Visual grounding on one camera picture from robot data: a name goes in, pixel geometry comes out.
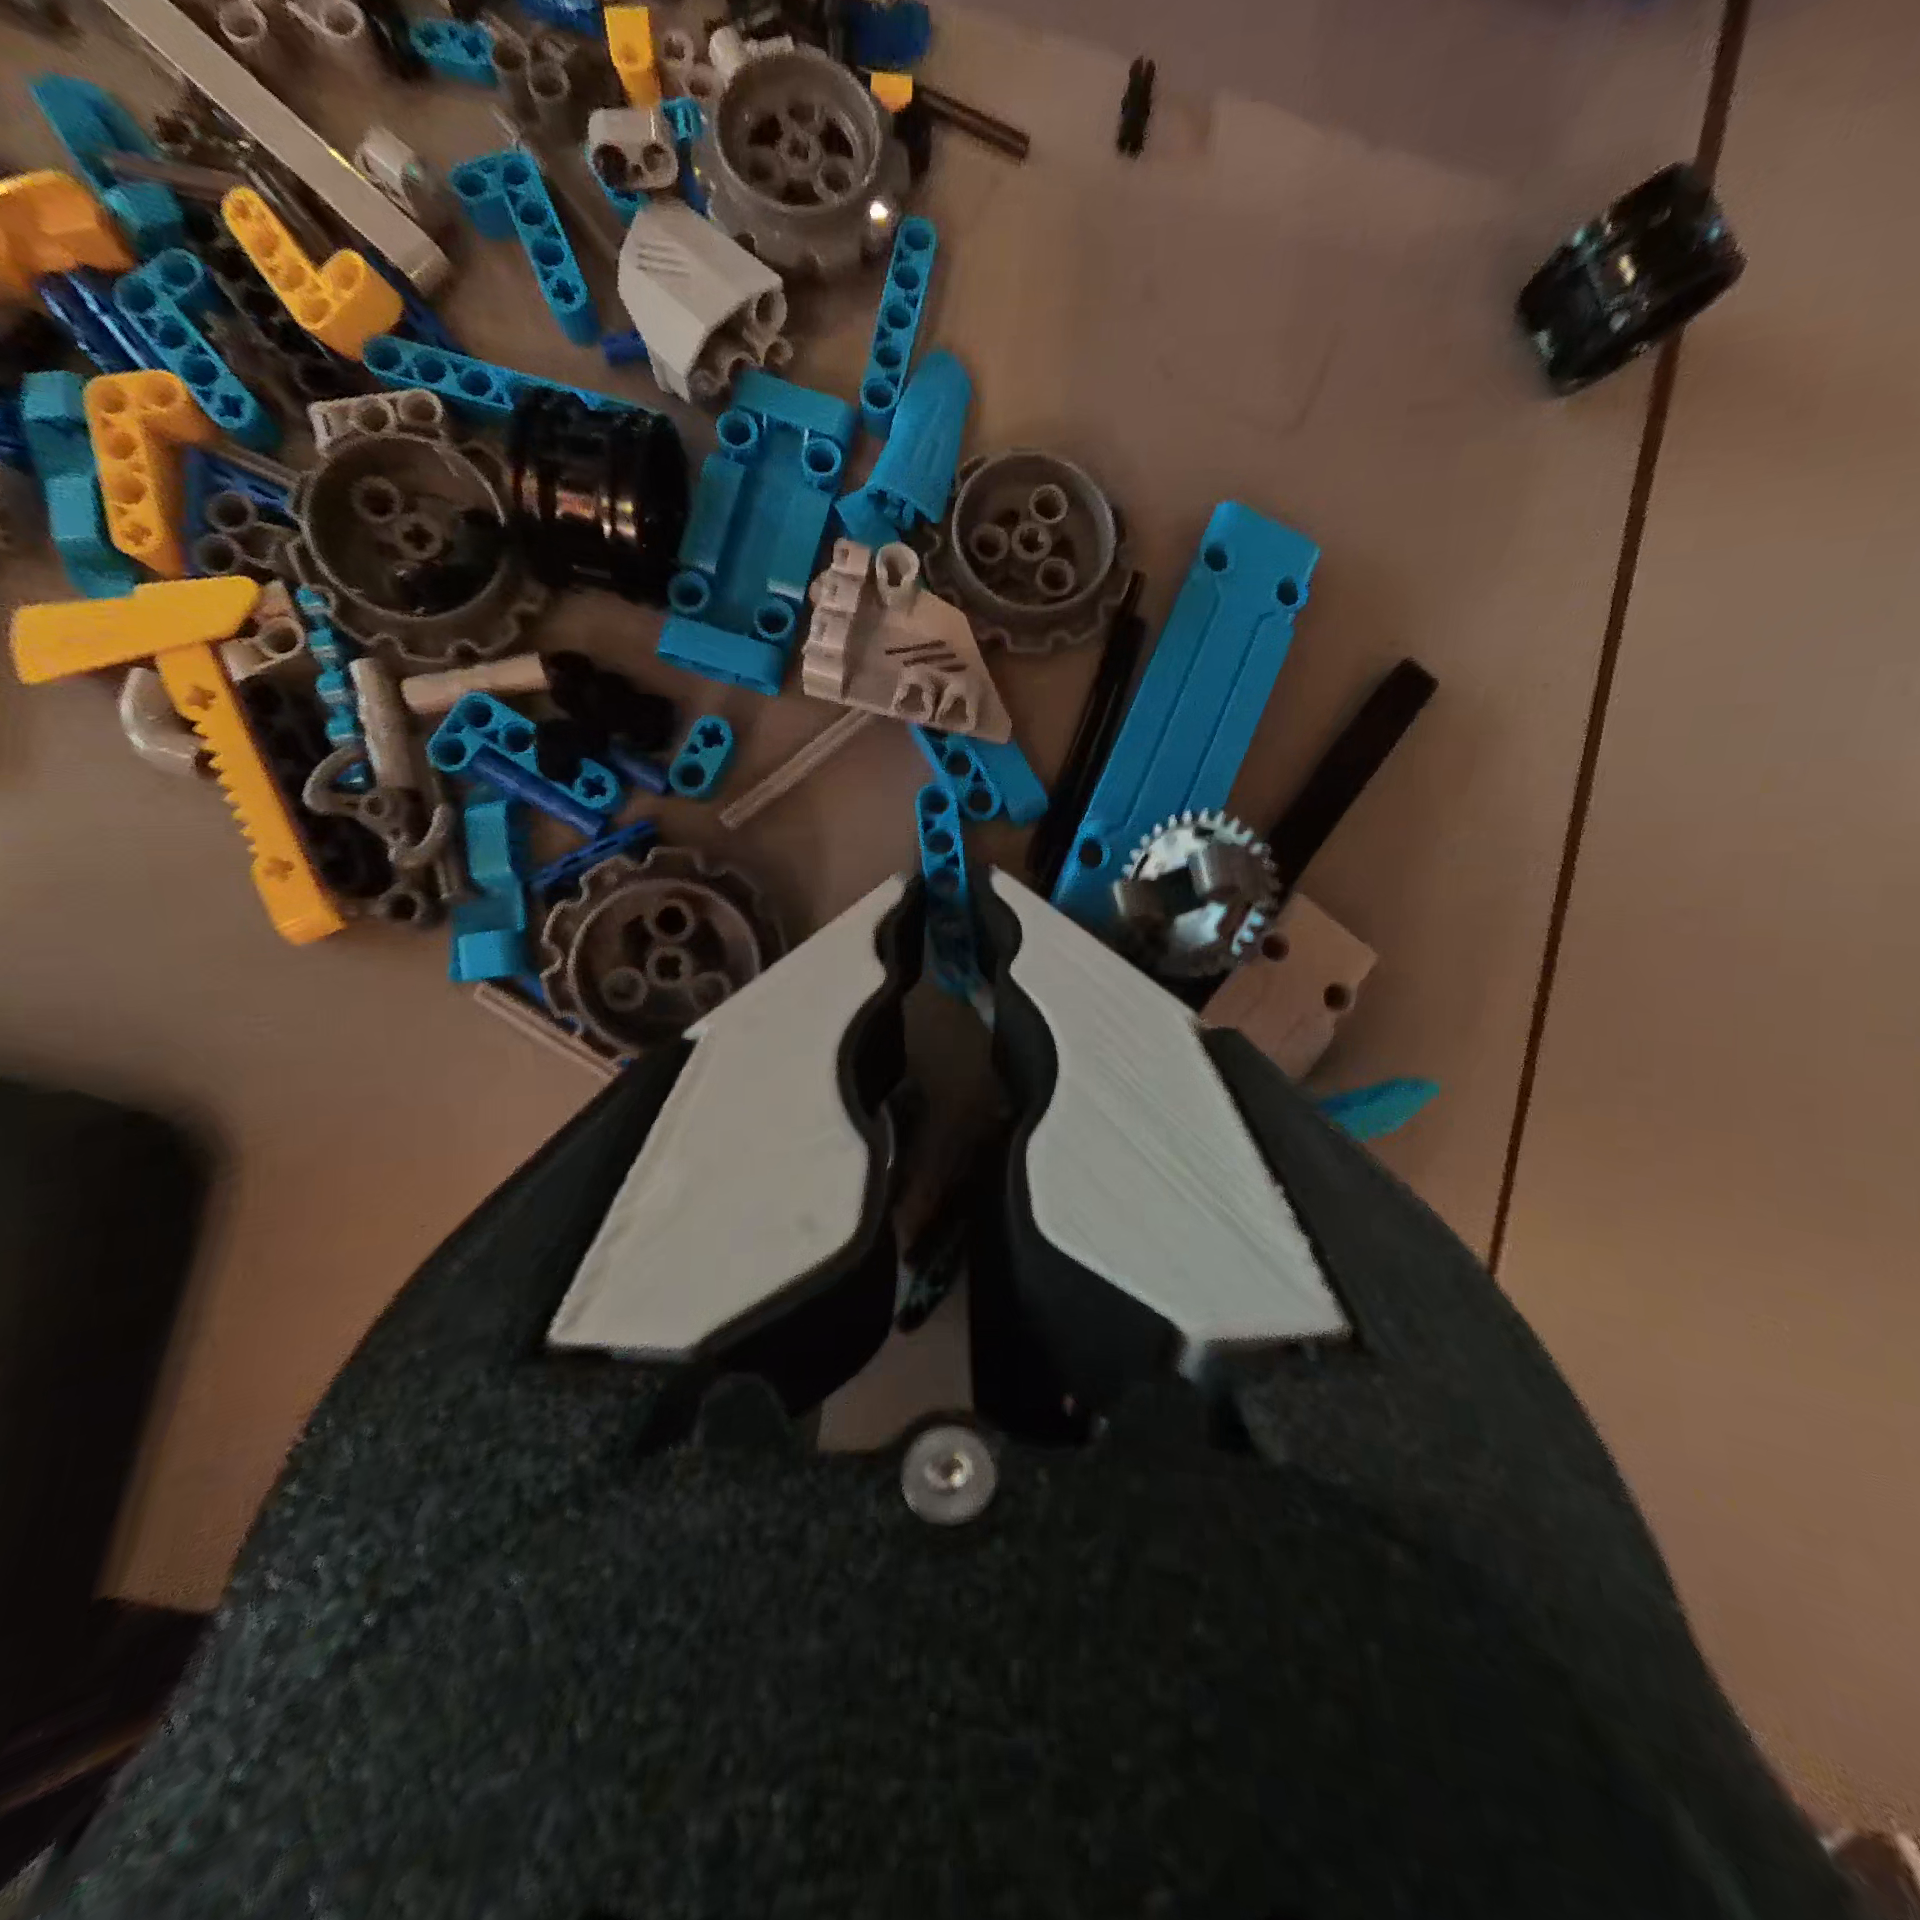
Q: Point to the blue cone piece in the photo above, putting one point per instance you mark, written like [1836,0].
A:
[915,436]

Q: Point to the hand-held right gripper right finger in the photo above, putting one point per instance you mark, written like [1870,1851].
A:
[1172,1171]

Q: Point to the grey bevel gear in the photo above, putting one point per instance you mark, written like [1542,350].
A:
[1200,893]

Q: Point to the pile of building pieces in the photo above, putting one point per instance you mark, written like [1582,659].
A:
[765,525]

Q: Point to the grey toothed wheel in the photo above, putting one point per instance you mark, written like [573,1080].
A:
[661,955]
[796,143]
[1037,547]
[406,541]

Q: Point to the tan block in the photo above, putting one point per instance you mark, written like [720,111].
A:
[1305,974]

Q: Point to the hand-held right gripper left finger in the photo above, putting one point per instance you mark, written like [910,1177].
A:
[720,1185]

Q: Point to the long blue panel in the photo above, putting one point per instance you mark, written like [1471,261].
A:
[1184,691]

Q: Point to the black pin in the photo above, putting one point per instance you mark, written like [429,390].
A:
[1136,105]

